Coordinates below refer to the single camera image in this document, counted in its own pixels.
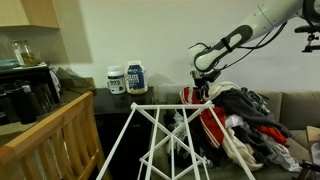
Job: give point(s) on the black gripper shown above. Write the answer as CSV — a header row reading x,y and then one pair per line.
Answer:
x,y
204,85

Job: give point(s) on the red shorts with white stripes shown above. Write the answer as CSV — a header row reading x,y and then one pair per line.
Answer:
x,y
213,123

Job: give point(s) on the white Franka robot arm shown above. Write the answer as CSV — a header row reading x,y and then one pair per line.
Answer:
x,y
266,16

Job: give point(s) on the dark grey knit garment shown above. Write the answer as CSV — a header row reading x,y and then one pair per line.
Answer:
x,y
240,106

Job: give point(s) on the small white garment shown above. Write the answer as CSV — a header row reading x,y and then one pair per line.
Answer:
x,y
233,120

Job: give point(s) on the black white patterned garment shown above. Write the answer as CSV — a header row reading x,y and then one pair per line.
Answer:
x,y
178,133

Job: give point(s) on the grey striped garment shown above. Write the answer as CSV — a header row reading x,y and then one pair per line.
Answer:
x,y
258,96

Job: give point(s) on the beige cream garment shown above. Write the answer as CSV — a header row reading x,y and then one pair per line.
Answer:
x,y
241,150

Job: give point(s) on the large blue label protein tub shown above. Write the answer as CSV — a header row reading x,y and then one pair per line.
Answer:
x,y
136,78

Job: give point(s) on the small red orange garment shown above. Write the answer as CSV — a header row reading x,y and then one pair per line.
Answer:
x,y
271,133

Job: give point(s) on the small dark label supplement tub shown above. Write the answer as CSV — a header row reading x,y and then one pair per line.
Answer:
x,y
116,81

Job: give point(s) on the black side table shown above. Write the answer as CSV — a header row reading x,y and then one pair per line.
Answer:
x,y
113,103

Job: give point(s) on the pile of clothes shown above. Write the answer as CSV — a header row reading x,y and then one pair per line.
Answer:
x,y
300,110

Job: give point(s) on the grey and white garment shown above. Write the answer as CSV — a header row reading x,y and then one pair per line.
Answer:
x,y
283,156

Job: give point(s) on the light brown wooden board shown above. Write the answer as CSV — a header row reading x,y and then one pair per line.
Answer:
x,y
313,133

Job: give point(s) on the wooden slatted chair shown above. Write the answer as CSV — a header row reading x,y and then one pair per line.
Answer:
x,y
50,123

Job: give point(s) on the glass jar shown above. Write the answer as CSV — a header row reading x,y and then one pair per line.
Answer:
x,y
25,53

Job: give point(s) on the blue flat object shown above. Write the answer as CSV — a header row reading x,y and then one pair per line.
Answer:
x,y
8,63

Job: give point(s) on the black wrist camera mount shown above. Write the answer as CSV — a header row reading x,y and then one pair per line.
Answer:
x,y
213,75

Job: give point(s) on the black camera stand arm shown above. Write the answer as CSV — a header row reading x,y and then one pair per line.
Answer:
x,y
308,29

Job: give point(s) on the light wooden wall cabinet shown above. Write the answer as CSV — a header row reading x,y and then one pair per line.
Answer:
x,y
33,13

